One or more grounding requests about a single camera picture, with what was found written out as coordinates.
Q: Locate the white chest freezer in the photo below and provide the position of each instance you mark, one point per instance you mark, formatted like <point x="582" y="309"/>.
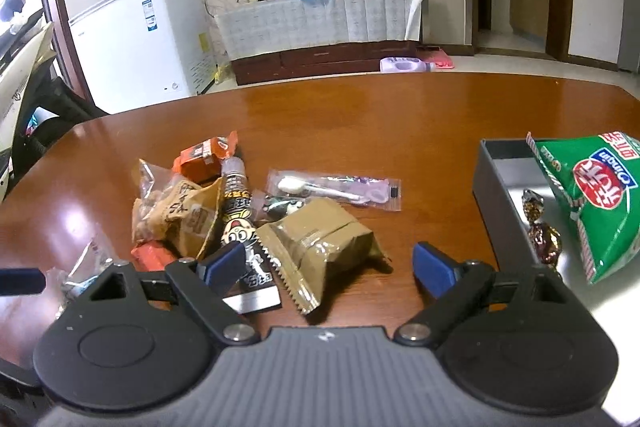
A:
<point x="135" y="42"/>

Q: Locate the yellow plastic item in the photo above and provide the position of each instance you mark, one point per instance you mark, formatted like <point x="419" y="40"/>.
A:
<point x="218" y="73"/>

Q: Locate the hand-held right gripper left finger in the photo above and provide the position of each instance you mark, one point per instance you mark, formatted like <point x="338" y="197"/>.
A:
<point x="225" y="266"/>

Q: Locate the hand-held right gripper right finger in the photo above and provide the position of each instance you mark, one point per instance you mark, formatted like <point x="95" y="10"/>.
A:
<point x="433" y="269"/>

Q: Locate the green snack bag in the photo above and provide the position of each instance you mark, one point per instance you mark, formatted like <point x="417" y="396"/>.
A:
<point x="595" y="202"/>

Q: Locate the pink floor item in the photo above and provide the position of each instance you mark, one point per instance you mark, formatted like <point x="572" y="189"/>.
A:
<point x="442" y="57"/>

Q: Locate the clear crumpled wrapper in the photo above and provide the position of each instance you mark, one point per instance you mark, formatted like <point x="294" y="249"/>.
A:
<point x="85" y="264"/>

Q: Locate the red snack packet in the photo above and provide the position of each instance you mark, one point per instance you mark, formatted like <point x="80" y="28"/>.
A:
<point x="150" y="257"/>

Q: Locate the olive brown snack packet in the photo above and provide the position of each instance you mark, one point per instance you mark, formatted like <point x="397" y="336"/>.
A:
<point x="320" y="242"/>

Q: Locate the orange snack packet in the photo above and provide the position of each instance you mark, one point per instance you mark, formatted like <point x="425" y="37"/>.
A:
<point x="202" y="157"/>

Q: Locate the white checked cabinet cloth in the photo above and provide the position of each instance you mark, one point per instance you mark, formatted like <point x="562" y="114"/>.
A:
<point x="310" y="19"/>

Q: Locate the tan snack packet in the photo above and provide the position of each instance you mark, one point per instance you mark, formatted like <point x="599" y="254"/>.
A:
<point x="172" y="214"/>

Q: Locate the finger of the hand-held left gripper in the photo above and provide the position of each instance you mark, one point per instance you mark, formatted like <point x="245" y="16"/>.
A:
<point x="20" y="281"/>

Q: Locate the small dark wrapped candy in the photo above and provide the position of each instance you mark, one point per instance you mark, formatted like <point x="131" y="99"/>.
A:
<point x="277" y="205"/>

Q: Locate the brown foil wrapped candy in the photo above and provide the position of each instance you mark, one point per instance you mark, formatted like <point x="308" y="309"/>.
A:
<point x="533" y="206"/>
<point x="546" y="246"/>

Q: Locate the white scooter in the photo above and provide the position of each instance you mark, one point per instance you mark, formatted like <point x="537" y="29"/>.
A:
<point x="25" y="72"/>

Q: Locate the black striped snack packet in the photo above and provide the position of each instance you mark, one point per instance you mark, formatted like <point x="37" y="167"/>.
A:
<point x="239" y="219"/>

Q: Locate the clear packet with white spoon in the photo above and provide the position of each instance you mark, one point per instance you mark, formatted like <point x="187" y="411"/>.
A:
<point x="340" y="189"/>

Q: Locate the purple detergent bottle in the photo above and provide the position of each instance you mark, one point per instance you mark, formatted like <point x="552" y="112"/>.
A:
<point x="405" y="65"/>

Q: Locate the dark wooden television cabinet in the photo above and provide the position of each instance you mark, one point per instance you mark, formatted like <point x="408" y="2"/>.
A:
<point x="310" y="62"/>

